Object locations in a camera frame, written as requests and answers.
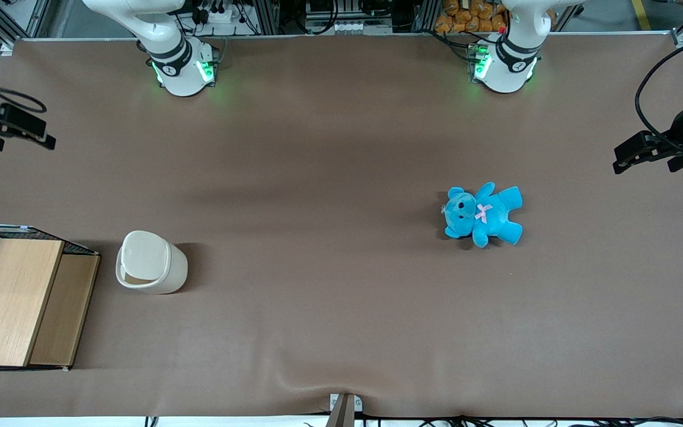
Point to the beige trash can lid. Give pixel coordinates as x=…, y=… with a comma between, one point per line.
x=146, y=252

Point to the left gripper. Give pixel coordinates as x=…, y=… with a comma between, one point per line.
x=677, y=131

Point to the blue teddy bear plush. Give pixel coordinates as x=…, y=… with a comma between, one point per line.
x=490, y=216

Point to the brown table cover mat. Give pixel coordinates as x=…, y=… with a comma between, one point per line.
x=318, y=237

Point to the orange packaged items pile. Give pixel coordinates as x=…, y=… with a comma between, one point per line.
x=466, y=18

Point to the white power strip with plugs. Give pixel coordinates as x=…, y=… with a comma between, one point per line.
x=217, y=12

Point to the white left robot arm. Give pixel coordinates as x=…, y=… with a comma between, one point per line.
x=504, y=65

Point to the metal mount bracket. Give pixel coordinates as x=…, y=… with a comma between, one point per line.
x=346, y=409

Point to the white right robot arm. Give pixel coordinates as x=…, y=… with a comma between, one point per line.
x=181, y=71

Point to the wooden shelf box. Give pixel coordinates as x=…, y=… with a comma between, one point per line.
x=9, y=302

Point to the beige trash can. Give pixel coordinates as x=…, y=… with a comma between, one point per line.
x=172, y=273

